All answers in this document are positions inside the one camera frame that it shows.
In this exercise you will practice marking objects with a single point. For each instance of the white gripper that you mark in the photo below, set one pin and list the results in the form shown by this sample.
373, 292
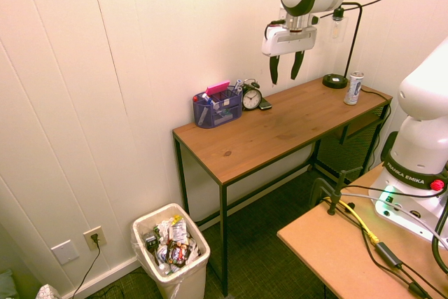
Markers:
290, 40

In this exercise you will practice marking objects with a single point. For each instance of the white energy drink can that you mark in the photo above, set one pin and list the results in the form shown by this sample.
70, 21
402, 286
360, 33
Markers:
353, 88

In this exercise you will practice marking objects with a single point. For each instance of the beige plastic trash bin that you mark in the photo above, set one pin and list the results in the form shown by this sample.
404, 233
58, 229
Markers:
182, 281

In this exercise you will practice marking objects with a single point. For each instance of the black mobile phone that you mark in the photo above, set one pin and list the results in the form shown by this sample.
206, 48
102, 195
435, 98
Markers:
265, 105

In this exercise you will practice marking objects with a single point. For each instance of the black twin-bell alarm clock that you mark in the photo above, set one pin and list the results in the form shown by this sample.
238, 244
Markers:
252, 98

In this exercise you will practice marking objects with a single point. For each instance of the white marker pen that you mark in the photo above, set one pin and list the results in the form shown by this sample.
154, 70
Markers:
238, 86

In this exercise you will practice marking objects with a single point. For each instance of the black desk lamp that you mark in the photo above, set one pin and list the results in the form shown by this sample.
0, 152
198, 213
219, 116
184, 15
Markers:
336, 81

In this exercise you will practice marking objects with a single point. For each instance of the pink sticky note pad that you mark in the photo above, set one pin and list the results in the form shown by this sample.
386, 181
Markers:
217, 88

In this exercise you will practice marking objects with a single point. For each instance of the blue mesh desk organizer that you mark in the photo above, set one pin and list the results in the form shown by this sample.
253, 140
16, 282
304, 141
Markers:
218, 111

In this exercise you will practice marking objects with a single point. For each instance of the black table clamp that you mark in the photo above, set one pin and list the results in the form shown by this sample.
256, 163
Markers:
335, 194

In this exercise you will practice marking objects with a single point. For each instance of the white snack bag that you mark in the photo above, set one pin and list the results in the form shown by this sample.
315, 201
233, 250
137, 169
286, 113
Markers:
178, 230

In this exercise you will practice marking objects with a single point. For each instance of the crumpled white paper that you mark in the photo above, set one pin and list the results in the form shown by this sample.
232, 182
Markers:
164, 227

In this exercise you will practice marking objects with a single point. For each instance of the dark candy wrapper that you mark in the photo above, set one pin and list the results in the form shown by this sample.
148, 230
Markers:
178, 253

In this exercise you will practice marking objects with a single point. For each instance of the small black box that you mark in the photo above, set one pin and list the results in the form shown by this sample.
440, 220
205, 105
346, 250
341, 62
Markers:
150, 243

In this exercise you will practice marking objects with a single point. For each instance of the clear plastic bottle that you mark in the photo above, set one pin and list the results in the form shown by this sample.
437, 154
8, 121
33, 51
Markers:
162, 258

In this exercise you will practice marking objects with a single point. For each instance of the patterned tissue box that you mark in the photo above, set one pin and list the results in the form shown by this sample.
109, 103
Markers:
49, 292

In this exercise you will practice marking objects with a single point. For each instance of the teal cushion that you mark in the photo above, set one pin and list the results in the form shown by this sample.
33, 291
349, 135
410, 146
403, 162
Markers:
7, 285

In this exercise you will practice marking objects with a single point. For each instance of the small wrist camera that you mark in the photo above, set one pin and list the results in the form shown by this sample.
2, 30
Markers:
314, 20

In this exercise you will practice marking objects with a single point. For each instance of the wooden desk black frame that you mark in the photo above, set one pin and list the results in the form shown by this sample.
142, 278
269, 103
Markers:
273, 124

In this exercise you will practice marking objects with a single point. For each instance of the beige wall power outlet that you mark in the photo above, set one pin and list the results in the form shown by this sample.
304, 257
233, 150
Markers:
94, 238

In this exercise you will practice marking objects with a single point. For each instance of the white blank wall plate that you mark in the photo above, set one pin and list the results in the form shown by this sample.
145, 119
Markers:
65, 252

